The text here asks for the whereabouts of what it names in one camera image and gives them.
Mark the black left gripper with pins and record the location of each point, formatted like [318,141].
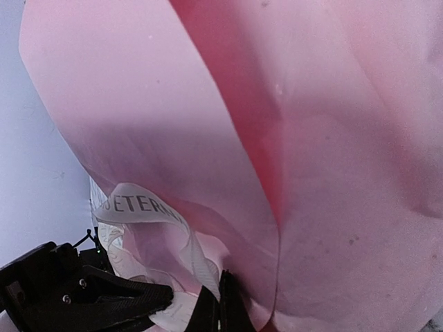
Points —
[59,288]

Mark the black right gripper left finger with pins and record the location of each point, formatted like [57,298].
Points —
[205,315]

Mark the pink wrapping paper sheet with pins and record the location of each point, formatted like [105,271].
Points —
[300,140]

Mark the cream ribbon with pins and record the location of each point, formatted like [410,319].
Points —
[130,204]

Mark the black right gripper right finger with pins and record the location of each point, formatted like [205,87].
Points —
[233,315]

